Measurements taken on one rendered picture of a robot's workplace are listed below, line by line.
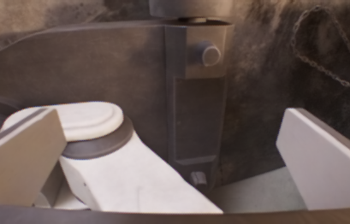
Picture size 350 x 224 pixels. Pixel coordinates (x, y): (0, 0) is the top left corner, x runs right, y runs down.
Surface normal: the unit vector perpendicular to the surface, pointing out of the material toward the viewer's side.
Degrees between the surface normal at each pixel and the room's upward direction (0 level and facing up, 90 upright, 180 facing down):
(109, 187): 90
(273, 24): 0
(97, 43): 0
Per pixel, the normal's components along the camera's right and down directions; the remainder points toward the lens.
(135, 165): 0.00, -0.88
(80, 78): 0.18, 0.48
